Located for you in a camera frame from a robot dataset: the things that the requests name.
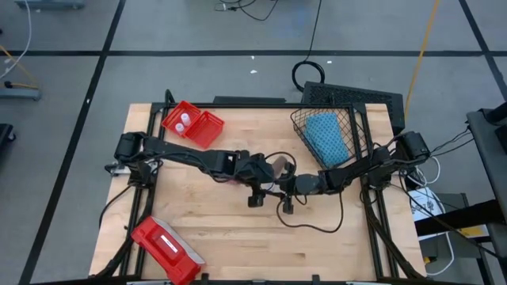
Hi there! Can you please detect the red first aid kit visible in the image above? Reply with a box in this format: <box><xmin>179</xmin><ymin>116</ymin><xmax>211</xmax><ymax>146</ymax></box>
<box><xmin>130</xmin><ymin>215</ymin><xmax>206</xmax><ymax>285</ymax></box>

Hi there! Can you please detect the yellow cable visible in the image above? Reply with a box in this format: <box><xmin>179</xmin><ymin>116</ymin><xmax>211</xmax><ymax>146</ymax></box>
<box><xmin>403</xmin><ymin>0</ymin><xmax>440</xmax><ymax>114</ymax></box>

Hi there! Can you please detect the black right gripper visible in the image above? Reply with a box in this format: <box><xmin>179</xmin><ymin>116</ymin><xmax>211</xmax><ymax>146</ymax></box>
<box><xmin>276</xmin><ymin>173</ymin><xmax>326</xmax><ymax>197</ymax></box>

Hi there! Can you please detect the white paper box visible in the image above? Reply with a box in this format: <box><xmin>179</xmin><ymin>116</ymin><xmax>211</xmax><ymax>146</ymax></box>
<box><xmin>407</xmin><ymin>185</ymin><xmax>448</xmax><ymax>222</ymax></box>

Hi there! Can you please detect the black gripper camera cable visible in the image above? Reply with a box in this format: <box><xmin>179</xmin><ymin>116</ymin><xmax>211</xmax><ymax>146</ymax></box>
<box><xmin>276</xmin><ymin>189</ymin><xmax>345</xmax><ymax>234</ymax></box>

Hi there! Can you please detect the black aluminium table frame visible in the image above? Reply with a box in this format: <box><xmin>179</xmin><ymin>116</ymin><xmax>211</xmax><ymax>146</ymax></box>
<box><xmin>89</xmin><ymin>89</ymin><xmax>427</xmax><ymax>285</ymax></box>

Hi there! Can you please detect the blue patterned pack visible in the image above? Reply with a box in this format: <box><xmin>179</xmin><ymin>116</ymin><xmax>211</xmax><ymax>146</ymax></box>
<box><xmin>303</xmin><ymin>112</ymin><xmax>352</xmax><ymax>168</ymax></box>

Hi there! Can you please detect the black coiled floor cable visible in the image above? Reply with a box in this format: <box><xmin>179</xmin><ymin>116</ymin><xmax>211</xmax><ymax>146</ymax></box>
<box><xmin>292</xmin><ymin>0</ymin><xmax>326</xmax><ymax>93</ymax></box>

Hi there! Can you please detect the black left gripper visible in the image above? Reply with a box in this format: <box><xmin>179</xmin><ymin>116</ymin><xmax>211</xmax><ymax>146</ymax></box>
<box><xmin>237</xmin><ymin>152</ymin><xmax>297</xmax><ymax>187</ymax></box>

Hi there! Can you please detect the grey power strip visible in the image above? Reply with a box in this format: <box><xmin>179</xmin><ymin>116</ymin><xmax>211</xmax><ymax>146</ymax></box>
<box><xmin>0</xmin><ymin>87</ymin><xmax>43</xmax><ymax>102</ymax></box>

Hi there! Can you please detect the white floor cable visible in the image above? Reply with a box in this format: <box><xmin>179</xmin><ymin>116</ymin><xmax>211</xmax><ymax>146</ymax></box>
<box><xmin>0</xmin><ymin>0</ymin><xmax>32</xmax><ymax>80</ymax></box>

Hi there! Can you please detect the black wire basket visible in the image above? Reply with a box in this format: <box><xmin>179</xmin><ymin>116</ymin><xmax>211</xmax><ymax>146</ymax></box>
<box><xmin>290</xmin><ymin>105</ymin><xmax>369</xmax><ymax>170</ymax></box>

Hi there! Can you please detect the grey desk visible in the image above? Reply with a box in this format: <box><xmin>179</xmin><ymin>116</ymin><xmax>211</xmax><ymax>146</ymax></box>
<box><xmin>466</xmin><ymin>101</ymin><xmax>507</xmax><ymax>285</ymax></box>

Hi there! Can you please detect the red plastic basket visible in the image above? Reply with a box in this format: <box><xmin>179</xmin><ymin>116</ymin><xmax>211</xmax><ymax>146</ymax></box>
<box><xmin>183</xmin><ymin>110</ymin><xmax>226</xmax><ymax>150</ymax></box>
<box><xmin>161</xmin><ymin>100</ymin><xmax>202</xmax><ymax>138</ymax></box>

